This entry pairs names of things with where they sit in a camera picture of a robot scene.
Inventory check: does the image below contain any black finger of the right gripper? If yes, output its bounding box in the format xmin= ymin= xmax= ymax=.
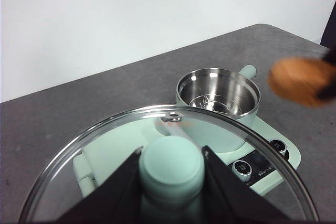
xmin=316 ymin=85 xmax=336 ymax=102
xmin=321 ymin=47 xmax=336 ymax=65

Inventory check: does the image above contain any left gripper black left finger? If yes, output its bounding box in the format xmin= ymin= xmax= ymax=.
xmin=56 ymin=147 xmax=144 ymax=224

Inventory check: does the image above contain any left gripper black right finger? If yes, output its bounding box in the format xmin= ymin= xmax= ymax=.
xmin=201 ymin=144 xmax=293 ymax=224

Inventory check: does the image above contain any brown potato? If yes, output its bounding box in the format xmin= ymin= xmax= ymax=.
xmin=267 ymin=57 xmax=336 ymax=108

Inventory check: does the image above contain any glass pot lid green knob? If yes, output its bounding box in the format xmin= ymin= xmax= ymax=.
xmin=18 ymin=104 xmax=320 ymax=224

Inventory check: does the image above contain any mint green steamer pot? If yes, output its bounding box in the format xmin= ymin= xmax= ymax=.
xmin=175 ymin=64 xmax=261 ymax=154

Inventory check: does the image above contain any silver control knob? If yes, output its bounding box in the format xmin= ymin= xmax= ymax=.
xmin=232 ymin=159 xmax=254 ymax=183
xmin=269 ymin=139 xmax=288 ymax=155

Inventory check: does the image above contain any mint green breakfast machine base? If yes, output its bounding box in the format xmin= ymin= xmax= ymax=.
xmin=72 ymin=115 xmax=302 ymax=199

